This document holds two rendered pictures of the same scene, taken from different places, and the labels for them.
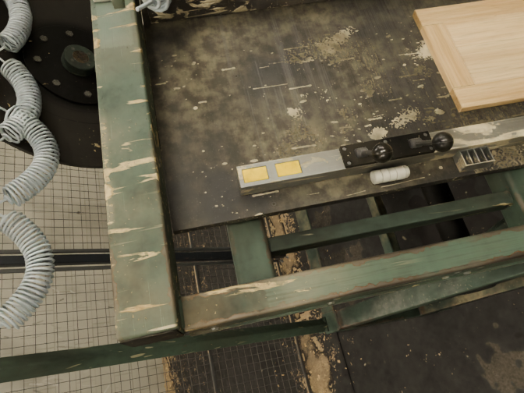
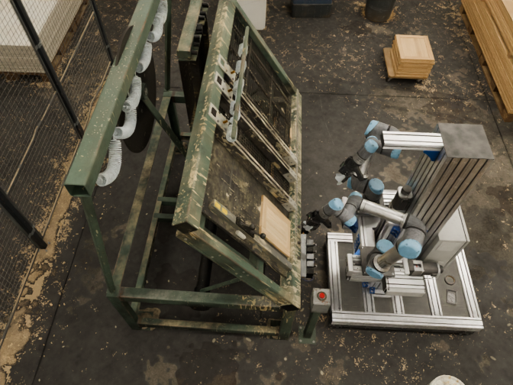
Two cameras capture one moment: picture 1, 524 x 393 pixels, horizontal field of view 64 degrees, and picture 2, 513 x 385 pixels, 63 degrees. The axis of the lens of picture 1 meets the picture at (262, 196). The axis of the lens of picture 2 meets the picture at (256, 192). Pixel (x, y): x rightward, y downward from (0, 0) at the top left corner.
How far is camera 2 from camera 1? 181 cm
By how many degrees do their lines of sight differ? 43
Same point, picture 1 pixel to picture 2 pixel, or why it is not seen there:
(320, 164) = (230, 217)
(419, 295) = (179, 296)
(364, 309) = (142, 292)
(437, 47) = (263, 210)
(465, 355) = (140, 358)
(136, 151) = (204, 173)
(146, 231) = (199, 198)
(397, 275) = (235, 260)
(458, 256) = (247, 267)
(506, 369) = (159, 371)
